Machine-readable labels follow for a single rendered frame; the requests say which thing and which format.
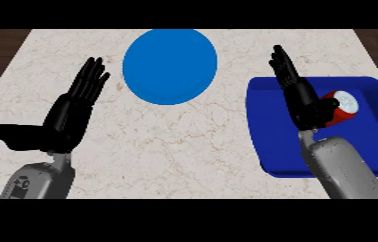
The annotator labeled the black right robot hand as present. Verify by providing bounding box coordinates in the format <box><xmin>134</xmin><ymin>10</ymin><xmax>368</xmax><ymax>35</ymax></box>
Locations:
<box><xmin>267</xmin><ymin>44</ymin><xmax>341</xmax><ymax>131</ymax></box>

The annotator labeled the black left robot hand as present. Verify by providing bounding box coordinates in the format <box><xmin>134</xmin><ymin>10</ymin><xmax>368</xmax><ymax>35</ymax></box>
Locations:
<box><xmin>0</xmin><ymin>56</ymin><xmax>112</xmax><ymax>154</ymax></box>

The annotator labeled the red can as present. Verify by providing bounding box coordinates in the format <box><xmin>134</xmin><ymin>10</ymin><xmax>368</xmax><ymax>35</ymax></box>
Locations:
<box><xmin>320</xmin><ymin>89</ymin><xmax>360</xmax><ymax>128</ymax></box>

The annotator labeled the dark blue tray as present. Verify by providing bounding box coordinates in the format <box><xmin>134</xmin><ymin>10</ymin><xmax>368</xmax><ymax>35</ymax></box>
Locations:
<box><xmin>245</xmin><ymin>75</ymin><xmax>378</xmax><ymax>179</ymax></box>

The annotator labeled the blue round plate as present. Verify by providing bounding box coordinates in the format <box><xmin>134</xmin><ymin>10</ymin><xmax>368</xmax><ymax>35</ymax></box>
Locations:
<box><xmin>121</xmin><ymin>28</ymin><xmax>218</xmax><ymax>106</ymax></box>

